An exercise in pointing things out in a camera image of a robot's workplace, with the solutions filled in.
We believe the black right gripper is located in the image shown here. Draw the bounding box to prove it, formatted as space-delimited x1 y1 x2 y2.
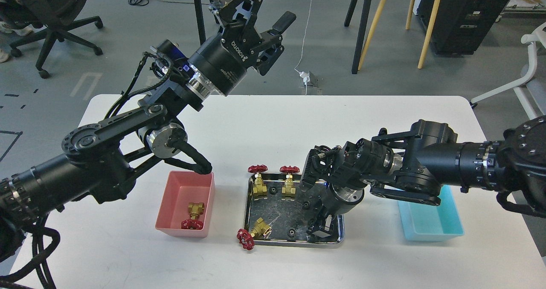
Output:
302 146 364 238

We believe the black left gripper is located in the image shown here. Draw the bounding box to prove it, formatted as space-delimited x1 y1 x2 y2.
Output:
189 0 296 96

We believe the brass valve red handwheel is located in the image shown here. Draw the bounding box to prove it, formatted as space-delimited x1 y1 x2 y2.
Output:
181 202 205 230

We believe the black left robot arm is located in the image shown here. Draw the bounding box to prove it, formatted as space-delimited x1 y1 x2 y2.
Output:
1 0 296 289

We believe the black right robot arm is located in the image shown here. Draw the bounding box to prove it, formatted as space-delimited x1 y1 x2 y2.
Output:
300 116 546 238

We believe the small black gear bottom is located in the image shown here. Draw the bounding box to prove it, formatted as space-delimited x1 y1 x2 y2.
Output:
287 228 296 240

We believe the brass valve top middle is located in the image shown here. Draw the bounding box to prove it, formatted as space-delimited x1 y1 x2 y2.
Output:
279 165 300 200

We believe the brass valve top left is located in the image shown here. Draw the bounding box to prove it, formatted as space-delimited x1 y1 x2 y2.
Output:
247 164 268 200

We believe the brass valve bottom left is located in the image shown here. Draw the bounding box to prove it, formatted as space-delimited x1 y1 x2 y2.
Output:
236 217 272 250

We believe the blue plastic box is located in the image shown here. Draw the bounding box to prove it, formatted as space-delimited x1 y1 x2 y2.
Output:
398 185 465 242

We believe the pink plastic box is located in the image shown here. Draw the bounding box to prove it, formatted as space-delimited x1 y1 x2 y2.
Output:
155 171 215 238

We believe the shiny metal tray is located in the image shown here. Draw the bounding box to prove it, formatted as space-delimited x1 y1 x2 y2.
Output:
243 172 345 248

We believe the black tripod stand left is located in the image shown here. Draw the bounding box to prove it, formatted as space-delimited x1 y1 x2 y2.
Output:
193 0 213 45

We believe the white power adapter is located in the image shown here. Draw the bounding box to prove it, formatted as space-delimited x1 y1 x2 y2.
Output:
299 71 319 88

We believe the black easel leg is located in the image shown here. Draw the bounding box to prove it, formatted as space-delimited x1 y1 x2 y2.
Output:
344 0 372 74

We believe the wooden easel leg left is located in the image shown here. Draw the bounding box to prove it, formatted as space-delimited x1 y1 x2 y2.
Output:
357 0 386 71

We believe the wooden easel leg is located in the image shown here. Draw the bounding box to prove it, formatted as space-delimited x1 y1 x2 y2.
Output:
405 0 441 69
357 0 386 71

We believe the wooden easel leg right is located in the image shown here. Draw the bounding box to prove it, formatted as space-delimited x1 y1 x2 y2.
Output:
405 0 441 69

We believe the black cabinet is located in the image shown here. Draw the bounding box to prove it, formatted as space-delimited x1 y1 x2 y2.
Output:
431 0 510 57

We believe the black office chair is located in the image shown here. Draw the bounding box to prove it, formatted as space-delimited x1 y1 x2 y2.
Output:
1 0 103 79

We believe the white cable on floor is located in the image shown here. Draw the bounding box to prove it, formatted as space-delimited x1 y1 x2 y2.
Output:
293 0 317 95

